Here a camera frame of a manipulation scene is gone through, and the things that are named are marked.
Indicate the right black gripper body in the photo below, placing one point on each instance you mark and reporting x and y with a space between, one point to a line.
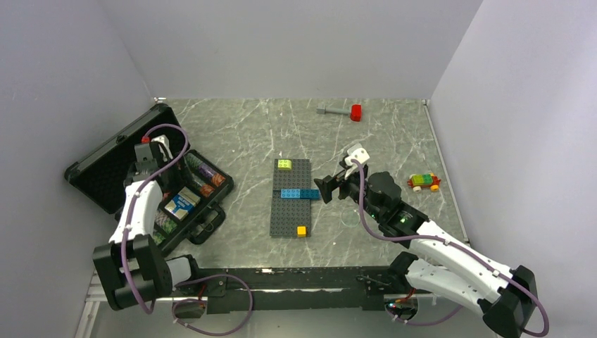
347 186

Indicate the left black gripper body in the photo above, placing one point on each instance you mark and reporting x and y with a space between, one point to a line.
177 178

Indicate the blue texas holdem card box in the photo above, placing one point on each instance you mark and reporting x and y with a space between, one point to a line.
182 204

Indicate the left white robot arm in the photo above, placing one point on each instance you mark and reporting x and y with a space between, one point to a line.
130 267

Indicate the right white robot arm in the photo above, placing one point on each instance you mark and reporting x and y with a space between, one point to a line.
505 298

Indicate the green blue chip stack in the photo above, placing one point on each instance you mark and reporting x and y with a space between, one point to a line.
193 162

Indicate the purple chip stack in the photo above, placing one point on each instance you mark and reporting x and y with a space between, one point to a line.
206 171

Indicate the black poker chip case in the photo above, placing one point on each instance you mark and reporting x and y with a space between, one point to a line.
101 177

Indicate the colourful lego toy car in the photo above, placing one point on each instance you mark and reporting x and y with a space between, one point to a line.
418 182

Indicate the red tan chip stack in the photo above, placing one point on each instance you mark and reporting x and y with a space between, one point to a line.
217 179

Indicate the clear round plastic disc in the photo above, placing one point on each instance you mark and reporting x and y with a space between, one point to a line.
350 218

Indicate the green striped chip stack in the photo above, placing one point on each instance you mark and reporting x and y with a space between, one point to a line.
164 224

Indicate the dark blue lego brick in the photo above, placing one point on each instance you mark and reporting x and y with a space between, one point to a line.
310 194

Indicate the red block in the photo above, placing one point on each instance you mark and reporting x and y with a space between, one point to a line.
356 113

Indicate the small yellow lego brick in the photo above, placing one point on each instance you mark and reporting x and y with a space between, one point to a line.
301 231

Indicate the upper grey lego baseplate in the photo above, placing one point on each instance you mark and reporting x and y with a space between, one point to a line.
298 177

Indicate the grey lego baseplate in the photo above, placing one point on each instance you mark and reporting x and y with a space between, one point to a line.
298 177
287 214

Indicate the grey cylinder tool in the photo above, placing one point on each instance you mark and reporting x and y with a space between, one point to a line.
325 110

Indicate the light blue lego brick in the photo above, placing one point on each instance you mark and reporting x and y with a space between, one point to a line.
290 193

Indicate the lower grey lego baseplate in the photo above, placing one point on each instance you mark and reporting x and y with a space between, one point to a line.
287 214

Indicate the lime green lego brick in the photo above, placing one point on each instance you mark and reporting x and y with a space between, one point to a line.
284 164

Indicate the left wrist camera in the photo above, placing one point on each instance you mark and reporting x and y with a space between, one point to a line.
163 145

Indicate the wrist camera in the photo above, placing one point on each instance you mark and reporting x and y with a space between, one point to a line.
356 152
163 145

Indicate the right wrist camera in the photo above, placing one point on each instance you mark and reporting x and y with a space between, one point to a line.
356 152

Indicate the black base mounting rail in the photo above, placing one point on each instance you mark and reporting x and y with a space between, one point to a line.
266 289

